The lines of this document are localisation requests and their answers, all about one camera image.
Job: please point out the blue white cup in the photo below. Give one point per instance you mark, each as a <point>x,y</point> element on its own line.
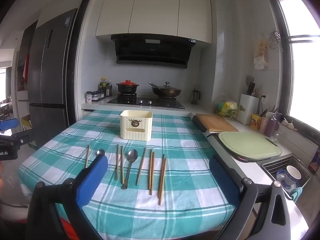
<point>293,173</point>

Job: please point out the yellow cap sauce bottle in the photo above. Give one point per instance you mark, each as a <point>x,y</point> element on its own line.
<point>102,86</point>

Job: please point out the black clay pot red lid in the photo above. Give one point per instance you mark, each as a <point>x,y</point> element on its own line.
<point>126,88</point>

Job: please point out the garlic bulbs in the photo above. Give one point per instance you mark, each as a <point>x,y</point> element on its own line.
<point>288,124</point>

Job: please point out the yellow green plastic bags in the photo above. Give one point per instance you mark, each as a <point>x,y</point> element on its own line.
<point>226,106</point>

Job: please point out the teal dish cloth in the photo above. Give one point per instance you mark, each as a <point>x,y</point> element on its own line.
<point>296,193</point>

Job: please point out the white knife block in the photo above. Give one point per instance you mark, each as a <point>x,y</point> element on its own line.
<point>246,111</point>

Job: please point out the cream utensil holder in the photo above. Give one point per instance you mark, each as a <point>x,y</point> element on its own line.
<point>136,130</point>

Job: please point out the window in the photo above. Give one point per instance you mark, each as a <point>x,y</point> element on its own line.
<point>305,80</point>

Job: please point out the hanging printed bag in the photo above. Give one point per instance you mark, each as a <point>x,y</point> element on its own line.
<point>261,52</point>

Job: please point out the cardboard box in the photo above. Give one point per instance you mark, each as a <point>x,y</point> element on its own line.
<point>26,122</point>

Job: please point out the steel sink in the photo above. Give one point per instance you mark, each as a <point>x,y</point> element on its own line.
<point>270,166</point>

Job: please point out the metal spoon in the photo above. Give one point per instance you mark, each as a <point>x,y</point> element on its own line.
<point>100,152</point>
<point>132,156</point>

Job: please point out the teal checked tablecloth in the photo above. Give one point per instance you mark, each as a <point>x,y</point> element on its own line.
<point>175,142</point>

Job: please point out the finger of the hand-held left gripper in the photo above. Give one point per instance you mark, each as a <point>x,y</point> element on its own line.
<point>8,125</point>
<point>21,140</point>

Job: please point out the white spice jar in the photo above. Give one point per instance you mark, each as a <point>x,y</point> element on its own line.
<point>89,97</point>

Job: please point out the metal steamer rack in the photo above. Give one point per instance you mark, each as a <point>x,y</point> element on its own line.
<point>274,40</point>

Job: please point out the dark wok with lid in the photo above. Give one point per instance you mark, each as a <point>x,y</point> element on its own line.
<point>166,92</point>

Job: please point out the black rolled mat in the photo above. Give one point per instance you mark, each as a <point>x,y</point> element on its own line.
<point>199,124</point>

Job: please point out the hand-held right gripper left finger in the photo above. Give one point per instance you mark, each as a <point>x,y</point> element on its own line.
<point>92,180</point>

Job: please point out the wooden shelf unit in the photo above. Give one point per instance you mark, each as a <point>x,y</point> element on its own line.
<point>23,55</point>

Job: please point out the dark printed packet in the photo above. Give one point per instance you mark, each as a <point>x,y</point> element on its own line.
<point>315,160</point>

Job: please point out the black range hood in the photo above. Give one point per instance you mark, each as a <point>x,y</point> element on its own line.
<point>150,52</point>

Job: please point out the green cutting board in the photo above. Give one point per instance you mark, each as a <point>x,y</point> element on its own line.
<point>250,146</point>

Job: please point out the dark glass jar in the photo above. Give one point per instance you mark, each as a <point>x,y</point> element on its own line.
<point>195,97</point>

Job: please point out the grey refrigerator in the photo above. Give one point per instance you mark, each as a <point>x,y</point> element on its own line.
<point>50,80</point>

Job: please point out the red object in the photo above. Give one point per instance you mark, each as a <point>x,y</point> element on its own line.
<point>70,230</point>

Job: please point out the blue white bowls in sink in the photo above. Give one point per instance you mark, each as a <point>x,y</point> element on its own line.
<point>280,177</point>

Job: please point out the yellow printed box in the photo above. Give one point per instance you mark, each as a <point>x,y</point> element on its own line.
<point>256,122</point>

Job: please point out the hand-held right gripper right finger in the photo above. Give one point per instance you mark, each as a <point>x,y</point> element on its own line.
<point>222,177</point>

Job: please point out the dark sauce bottle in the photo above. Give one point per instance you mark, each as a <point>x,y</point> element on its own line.
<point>108,91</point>

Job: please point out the white wall cabinet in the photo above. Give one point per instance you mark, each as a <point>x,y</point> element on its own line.
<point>150,10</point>

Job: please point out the clear glass cup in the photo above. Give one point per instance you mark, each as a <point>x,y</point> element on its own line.
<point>275,136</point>

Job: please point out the purple bottle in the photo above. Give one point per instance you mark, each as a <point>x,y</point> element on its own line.
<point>271,127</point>

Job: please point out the dark wooden furniture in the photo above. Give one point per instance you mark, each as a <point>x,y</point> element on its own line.
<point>5,108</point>

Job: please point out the black door frame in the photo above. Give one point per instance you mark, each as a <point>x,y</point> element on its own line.
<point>73,80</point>

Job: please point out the wooden cutting board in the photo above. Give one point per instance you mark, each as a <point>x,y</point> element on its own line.
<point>217,122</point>

